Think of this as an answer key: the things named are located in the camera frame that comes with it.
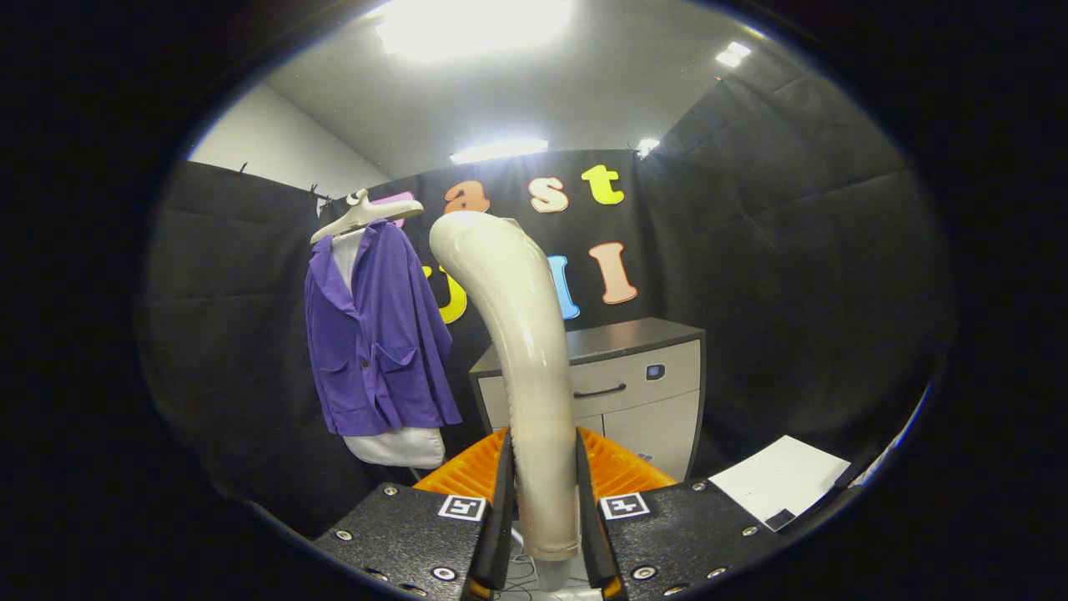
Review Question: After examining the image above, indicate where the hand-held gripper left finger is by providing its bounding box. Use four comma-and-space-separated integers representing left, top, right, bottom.
313, 427, 516, 601

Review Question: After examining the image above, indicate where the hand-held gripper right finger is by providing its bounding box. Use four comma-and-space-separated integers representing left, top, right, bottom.
576, 426, 789, 601

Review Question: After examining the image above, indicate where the white garment steamer handle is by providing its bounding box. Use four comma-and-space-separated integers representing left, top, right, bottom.
429, 210, 582, 562

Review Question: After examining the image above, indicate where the purple corduroy jacket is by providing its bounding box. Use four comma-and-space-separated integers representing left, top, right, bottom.
304, 220, 462, 437

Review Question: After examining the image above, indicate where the white clothes hanger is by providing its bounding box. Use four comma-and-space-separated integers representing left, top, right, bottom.
310, 189, 425, 245

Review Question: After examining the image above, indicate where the grey cabinet with dark top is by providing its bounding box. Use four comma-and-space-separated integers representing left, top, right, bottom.
469, 317, 708, 483

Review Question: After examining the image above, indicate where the white flat board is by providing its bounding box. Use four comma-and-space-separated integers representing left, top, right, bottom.
708, 434, 852, 533

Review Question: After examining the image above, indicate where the black backdrop cloth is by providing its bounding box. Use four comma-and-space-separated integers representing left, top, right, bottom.
138, 33, 956, 535

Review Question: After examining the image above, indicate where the large ceiling light panel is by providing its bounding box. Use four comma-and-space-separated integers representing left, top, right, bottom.
375, 0, 577, 59

